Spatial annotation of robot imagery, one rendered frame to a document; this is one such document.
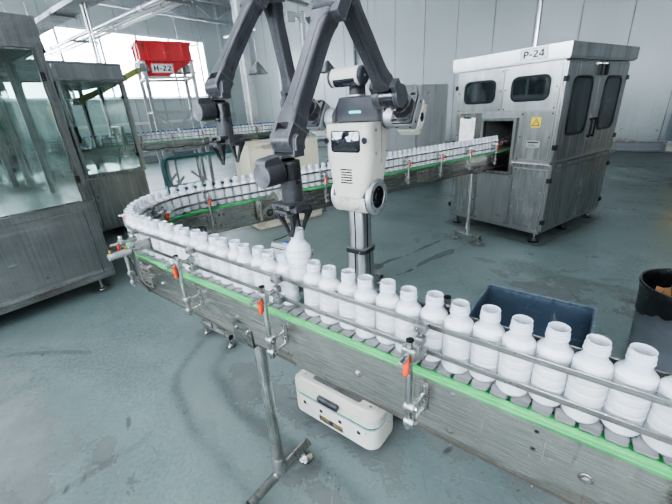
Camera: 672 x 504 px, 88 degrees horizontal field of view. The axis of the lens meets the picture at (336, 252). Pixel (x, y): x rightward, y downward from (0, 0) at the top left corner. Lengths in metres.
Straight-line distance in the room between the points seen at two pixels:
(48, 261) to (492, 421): 3.70
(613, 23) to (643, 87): 1.80
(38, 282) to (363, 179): 3.18
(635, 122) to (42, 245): 12.65
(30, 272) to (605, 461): 3.89
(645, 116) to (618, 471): 12.06
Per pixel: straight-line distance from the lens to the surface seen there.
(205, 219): 2.47
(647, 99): 12.66
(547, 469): 0.90
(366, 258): 1.66
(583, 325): 1.36
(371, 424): 1.79
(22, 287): 3.99
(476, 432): 0.90
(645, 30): 12.72
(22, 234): 3.89
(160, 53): 7.59
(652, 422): 0.82
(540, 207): 4.45
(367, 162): 1.47
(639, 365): 0.76
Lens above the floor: 1.55
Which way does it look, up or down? 22 degrees down
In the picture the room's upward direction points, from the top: 4 degrees counter-clockwise
